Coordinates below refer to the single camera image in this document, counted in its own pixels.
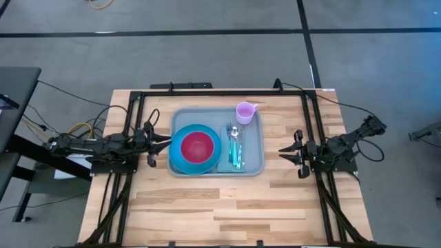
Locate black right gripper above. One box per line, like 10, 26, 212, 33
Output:
278, 130, 318, 180

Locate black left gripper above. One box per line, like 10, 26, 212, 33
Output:
139, 121, 172, 169

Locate blue round plate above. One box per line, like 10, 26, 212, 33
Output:
168, 123, 223, 176

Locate magenta bowl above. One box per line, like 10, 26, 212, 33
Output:
180, 131, 215, 165

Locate knife with teal handle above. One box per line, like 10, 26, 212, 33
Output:
236, 127, 245, 170

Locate spoon with teal handle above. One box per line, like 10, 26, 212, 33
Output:
231, 125, 240, 167

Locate lilac plastic mug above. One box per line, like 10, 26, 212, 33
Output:
235, 101, 260, 125

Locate fork with teal handle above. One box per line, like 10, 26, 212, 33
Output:
225, 122, 234, 164

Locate teal napkin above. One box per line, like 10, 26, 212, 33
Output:
216, 125, 247, 174

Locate grey plastic tray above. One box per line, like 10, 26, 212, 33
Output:
167, 107, 266, 178

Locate black power strip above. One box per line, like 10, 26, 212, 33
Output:
149, 81, 214, 90

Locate white paper sheet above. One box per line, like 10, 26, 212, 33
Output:
54, 153, 96, 180

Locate black stand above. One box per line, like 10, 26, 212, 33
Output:
407, 119, 441, 143

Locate black desk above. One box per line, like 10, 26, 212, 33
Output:
0, 66, 92, 223

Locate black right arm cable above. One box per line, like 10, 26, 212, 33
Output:
274, 78, 377, 118

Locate black metal table frame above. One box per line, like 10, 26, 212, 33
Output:
78, 88, 373, 248

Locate yellow cable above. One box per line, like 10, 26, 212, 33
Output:
88, 0, 115, 10
66, 121, 94, 139

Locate black floor cable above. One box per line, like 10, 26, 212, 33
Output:
37, 79, 112, 107

